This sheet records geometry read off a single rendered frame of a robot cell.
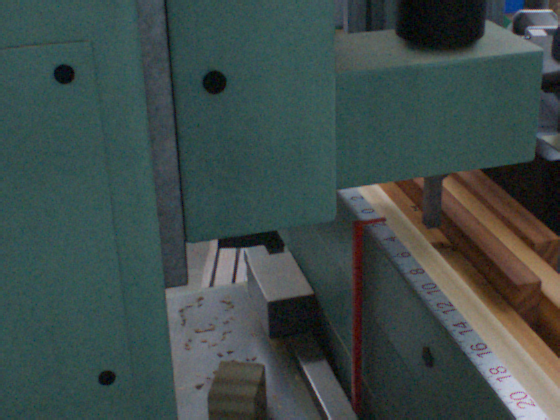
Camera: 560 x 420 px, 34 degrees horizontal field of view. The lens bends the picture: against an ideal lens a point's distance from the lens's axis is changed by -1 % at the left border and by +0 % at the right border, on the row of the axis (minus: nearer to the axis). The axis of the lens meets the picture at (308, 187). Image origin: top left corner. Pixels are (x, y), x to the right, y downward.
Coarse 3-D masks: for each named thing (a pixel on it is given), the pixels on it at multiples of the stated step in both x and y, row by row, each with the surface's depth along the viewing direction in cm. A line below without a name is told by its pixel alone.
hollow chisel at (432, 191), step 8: (424, 184) 57; (432, 184) 56; (440, 184) 56; (424, 192) 57; (432, 192) 56; (440, 192) 56; (424, 200) 57; (432, 200) 56; (440, 200) 57; (424, 208) 57; (432, 208) 57; (440, 208) 57; (424, 216) 57; (432, 216) 57; (440, 216) 57; (424, 224) 58; (432, 224) 57
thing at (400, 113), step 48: (336, 48) 52; (384, 48) 51; (432, 48) 51; (480, 48) 51; (528, 48) 51; (336, 96) 48; (384, 96) 49; (432, 96) 50; (480, 96) 51; (528, 96) 52; (336, 144) 49; (384, 144) 50; (432, 144) 51; (480, 144) 52; (528, 144) 53
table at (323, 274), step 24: (288, 240) 77; (312, 240) 69; (312, 264) 70; (336, 264) 64; (312, 288) 71; (336, 288) 64; (336, 312) 65; (384, 336) 56; (384, 360) 56; (384, 384) 57; (408, 384) 52; (384, 408) 58; (408, 408) 53; (432, 408) 49
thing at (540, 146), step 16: (544, 144) 57; (544, 160) 56; (496, 176) 62; (512, 176) 60; (528, 176) 58; (544, 176) 56; (512, 192) 60; (528, 192) 58; (544, 192) 56; (528, 208) 58; (544, 208) 57; (544, 224) 57
